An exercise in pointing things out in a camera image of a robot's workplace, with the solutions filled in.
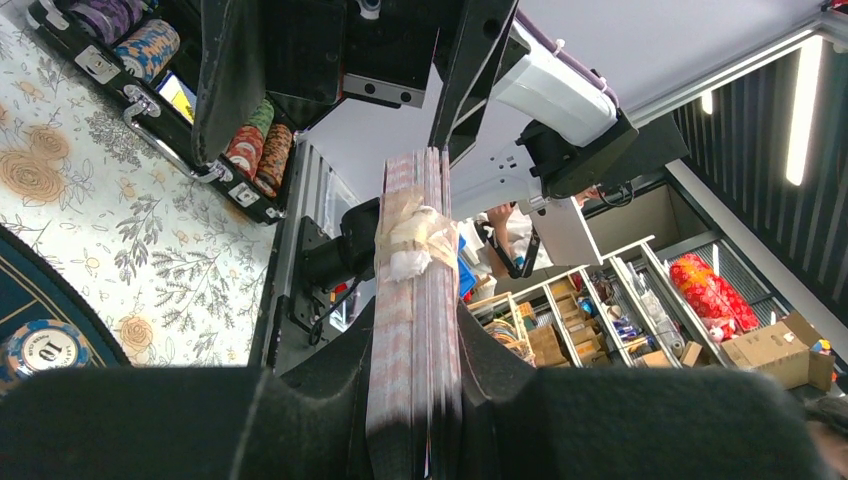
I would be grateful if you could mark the floral tablecloth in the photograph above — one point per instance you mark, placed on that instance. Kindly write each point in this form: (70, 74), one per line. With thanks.
(175, 271)

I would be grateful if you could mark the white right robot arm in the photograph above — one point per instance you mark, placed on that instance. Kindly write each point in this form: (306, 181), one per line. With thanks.
(559, 94)

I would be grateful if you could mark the card box in case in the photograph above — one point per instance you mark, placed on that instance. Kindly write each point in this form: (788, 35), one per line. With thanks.
(178, 95)

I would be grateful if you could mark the round dark blue poker mat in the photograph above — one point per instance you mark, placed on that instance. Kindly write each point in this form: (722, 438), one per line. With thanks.
(31, 289)

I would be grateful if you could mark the grey chip stack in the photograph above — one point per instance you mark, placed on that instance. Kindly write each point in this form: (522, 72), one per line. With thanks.
(41, 345)

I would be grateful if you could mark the red chips in case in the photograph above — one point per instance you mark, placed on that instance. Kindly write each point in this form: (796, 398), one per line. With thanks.
(260, 149)

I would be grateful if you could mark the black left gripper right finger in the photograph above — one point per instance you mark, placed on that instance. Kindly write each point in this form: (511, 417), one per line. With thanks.
(521, 422)

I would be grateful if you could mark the red playing card deck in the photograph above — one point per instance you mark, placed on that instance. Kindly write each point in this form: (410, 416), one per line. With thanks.
(414, 405)

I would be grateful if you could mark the person in background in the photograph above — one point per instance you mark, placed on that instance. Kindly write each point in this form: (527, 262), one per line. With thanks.
(505, 242)

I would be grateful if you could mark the wooden storage shelf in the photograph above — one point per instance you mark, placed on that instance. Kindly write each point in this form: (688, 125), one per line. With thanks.
(625, 311)

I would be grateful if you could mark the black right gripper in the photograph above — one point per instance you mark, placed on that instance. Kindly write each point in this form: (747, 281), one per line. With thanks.
(319, 53)

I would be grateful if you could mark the cardboard box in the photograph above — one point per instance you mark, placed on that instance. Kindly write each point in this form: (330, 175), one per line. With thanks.
(791, 351)

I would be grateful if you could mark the red patterned bag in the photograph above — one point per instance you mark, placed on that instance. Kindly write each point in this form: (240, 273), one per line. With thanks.
(723, 311)

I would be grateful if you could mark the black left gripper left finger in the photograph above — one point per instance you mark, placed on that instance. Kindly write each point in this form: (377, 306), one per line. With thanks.
(194, 423)

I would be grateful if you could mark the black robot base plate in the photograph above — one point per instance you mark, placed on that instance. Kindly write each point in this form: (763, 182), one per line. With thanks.
(323, 249)

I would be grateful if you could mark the black aluminium poker case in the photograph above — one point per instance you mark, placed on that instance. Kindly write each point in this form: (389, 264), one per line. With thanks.
(126, 48)

